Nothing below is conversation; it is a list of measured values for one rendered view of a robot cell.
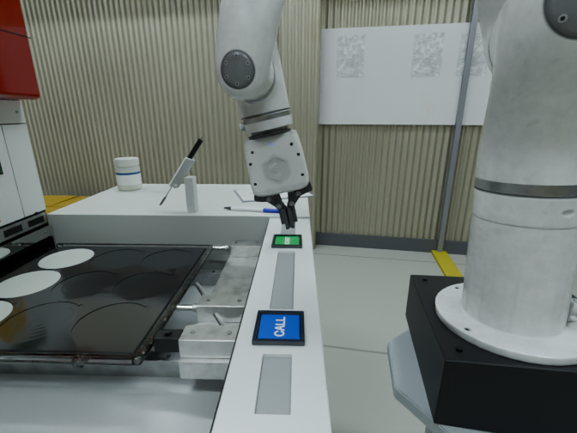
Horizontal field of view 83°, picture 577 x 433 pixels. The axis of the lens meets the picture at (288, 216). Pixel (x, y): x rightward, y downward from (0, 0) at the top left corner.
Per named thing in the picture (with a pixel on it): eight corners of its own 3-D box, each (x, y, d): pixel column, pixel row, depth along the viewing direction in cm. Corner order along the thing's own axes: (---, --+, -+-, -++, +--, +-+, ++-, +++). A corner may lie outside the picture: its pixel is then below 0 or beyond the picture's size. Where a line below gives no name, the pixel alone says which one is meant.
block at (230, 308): (197, 321, 52) (196, 305, 51) (203, 309, 55) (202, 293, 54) (247, 322, 51) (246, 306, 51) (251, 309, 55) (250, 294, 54)
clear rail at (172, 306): (130, 368, 41) (128, 359, 41) (209, 249, 77) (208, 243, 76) (141, 368, 41) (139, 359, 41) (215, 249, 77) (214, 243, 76)
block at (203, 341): (179, 357, 44) (177, 338, 43) (188, 340, 47) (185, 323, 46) (239, 358, 44) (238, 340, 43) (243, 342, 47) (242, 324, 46)
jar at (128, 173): (113, 191, 101) (108, 160, 98) (124, 186, 107) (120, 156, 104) (136, 191, 100) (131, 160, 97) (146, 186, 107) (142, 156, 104)
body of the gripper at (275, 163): (235, 134, 53) (252, 200, 56) (297, 120, 52) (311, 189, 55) (243, 131, 60) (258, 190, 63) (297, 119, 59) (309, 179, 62)
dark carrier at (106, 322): (-123, 350, 43) (-125, 347, 43) (58, 247, 76) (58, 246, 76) (134, 356, 42) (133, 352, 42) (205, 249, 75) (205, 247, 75)
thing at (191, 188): (171, 213, 78) (165, 156, 74) (177, 208, 82) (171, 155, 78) (196, 213, 78) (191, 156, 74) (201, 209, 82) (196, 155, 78)
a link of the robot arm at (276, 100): (285, 108, 49) (293, 107, 58) (264, 11, 46) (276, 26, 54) (233, 120, 51) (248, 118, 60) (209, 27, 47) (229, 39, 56)
